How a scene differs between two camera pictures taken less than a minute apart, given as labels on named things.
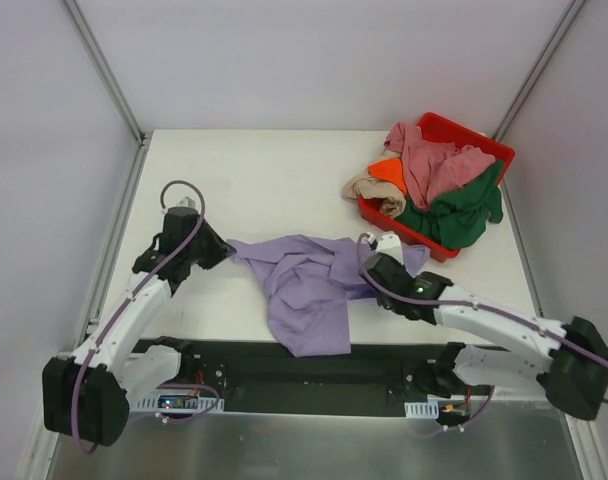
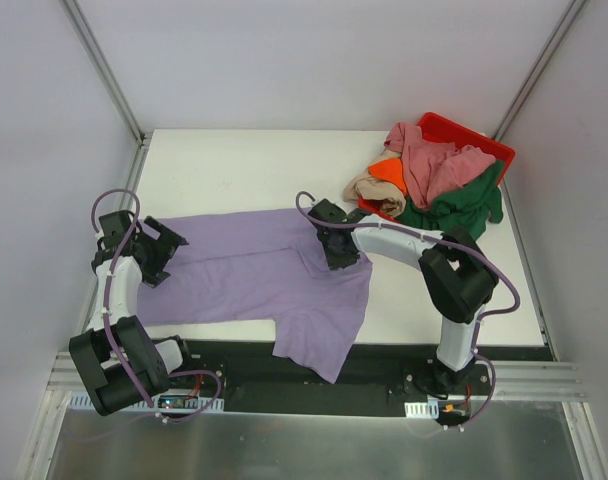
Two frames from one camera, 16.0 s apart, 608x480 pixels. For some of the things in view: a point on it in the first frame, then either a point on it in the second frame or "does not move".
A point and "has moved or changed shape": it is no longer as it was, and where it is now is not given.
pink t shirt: (433, 168) does not move
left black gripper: (210, 245) to (157, 248)
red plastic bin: (447, 129) does not move
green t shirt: (460, 221) does not move
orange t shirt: (388, 170) does not move
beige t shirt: (372, 187) does not move
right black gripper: (382, 267) to (337, 248)
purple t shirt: (310, 281) has moved or changed shape
